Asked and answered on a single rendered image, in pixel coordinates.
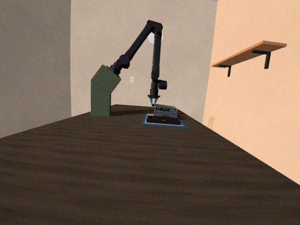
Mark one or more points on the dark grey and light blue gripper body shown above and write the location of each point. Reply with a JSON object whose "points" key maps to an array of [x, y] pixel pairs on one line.
{"points": [[154, 94]]}

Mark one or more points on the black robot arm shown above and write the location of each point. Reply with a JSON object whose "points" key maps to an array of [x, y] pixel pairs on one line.
{"points": [[123, 60]]}

